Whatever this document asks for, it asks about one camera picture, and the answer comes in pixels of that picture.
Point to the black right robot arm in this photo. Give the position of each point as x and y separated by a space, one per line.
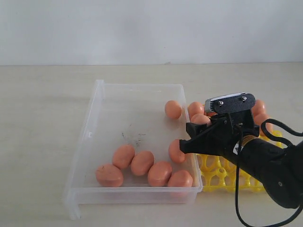
280 170

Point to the yellow plastic egg tray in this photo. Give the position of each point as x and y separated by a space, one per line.
220 174

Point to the clear plastic storage box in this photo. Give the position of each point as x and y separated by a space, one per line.
120 114

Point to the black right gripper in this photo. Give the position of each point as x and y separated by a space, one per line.
221 137

